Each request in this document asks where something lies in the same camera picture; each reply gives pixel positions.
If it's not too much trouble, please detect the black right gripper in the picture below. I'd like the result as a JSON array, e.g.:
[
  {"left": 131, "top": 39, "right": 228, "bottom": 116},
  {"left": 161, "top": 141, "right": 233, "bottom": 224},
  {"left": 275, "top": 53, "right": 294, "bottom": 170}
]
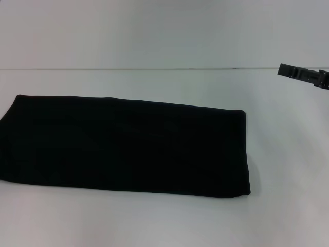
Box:
[{"left": 277, "top": 63, "right": 329, "bottom": 90}]

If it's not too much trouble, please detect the black shirt with white print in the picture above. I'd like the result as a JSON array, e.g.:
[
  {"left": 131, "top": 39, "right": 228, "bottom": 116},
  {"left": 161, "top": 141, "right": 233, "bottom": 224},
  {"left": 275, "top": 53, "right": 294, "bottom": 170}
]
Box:
[{"left": 0, "top": 94, "right": 251, "bottom": 200}]

